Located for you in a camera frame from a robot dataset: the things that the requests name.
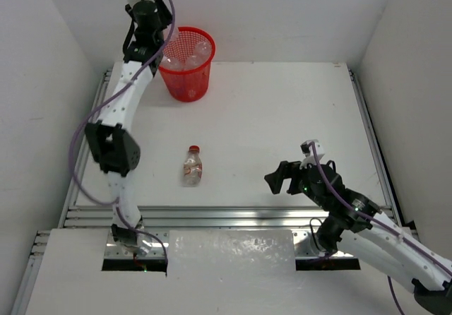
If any clear crushed bottle blue cap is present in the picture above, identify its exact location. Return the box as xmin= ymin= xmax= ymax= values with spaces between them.
xmin=184 ymin=54 xmax=203 ymax=71

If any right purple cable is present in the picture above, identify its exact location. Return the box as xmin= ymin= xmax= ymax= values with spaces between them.
xmin=309 ymin=142 xmax=452 ymax=315

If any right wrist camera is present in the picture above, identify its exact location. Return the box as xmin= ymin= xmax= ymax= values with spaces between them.
xmin=300 ymin=140 xmax=325 ymax=168

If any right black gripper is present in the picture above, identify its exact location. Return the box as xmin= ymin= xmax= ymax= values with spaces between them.
xmin=264 ymin=155 xmax=329 ymax=211

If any purple cable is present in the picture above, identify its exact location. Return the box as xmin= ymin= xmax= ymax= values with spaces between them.
xmin=309 ymin=142 xmax=452 ymax=315
xmin=67 ymin=0 xmax=177 ymax=263

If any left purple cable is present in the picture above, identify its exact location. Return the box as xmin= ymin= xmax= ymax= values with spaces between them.
xmin=67 ymin=0 xmax=177 ymax=263

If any aluminium frame rail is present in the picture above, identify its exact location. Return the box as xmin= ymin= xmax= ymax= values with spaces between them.
xmin=62 ymin=206 xmax=328 ymax=229

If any blue-label plastic bottle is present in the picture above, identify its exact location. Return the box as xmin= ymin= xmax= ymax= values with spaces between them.
xmin=170 ymin=79 xmax=202 ymax=102

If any large clear plastic bottle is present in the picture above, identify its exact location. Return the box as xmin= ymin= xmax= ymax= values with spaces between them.
xmin=160 ymin=56 xmax=184 ymax=72

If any clear bottle blue-white cap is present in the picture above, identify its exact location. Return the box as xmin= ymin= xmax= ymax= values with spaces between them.
xmin=194 ymin=41 xmax=212 ymax=58

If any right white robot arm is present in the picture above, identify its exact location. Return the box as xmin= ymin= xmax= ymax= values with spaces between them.
xmin=264 ymin=160 xmax=451 ymax=314

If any red-capped labelled plastic bottle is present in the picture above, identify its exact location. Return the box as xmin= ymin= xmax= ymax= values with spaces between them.
xmin=182 ymin=145 xmax=203 ymax=186

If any blue-label bottle white cap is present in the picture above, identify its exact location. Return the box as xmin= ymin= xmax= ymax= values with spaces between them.
xmin=164 ymin=26 xmax=179 ymax=43

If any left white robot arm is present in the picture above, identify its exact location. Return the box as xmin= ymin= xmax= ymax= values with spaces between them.
xmin=85 ymin=0 xmax=172 ymax=250

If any red mesh plastic bin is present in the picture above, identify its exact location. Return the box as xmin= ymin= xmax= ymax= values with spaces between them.
xmin=159 ymin=26 xmax=216 ymax=99

